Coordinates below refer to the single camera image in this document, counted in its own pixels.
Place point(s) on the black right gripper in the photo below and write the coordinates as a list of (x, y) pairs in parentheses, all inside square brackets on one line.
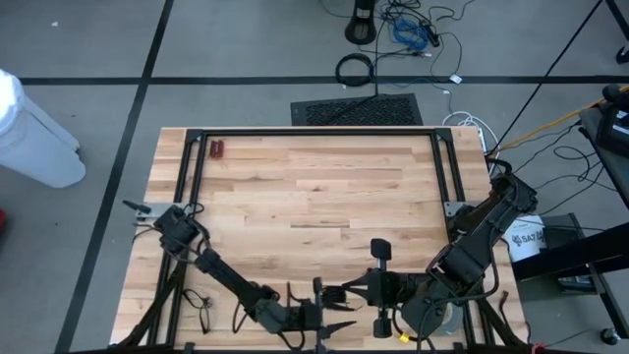
[(385, 290)]

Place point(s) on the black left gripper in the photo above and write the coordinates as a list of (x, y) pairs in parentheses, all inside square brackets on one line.
[(309, 317)]

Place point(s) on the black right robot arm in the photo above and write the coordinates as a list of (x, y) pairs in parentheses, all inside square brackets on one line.
[(472, 246)]

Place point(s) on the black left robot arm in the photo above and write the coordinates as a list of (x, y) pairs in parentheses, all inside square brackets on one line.
[(226, 275)]

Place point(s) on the clear safety glasses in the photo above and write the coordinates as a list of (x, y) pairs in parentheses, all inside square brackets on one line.
[(202, 314)]

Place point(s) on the white printed paper sign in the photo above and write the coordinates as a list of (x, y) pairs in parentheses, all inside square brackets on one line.
[(526, 241)]

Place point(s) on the black floor mat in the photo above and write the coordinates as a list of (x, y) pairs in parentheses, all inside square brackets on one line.
[(359, 110)]

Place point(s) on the small red block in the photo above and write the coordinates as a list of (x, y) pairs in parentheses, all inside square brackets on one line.
[(217, 149)]

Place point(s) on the black side cart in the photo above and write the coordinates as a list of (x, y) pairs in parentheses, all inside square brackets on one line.
[(565, 255)]

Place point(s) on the small white adapter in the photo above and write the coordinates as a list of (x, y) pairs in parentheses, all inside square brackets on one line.
[(456, 78)]

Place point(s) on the black caster wheel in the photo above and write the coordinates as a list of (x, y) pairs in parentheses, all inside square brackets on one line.
[(610, 336)]

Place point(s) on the black floor stand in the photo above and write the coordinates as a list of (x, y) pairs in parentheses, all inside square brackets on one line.
[(361, 27)]

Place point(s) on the black power strip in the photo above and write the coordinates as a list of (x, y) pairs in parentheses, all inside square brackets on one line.
[(431, 34)]

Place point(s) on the black electronic device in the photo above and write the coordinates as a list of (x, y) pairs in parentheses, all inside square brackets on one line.
[(614, 133)]

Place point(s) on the white plastic bin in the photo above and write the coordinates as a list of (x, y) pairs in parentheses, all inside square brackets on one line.
[(34, 142)]

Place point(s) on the grey duct tape roll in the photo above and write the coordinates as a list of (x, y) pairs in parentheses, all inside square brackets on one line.
[(456, 319)]

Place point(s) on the black aluminium table frame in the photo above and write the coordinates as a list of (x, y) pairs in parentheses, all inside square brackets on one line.
[(319, 132)]

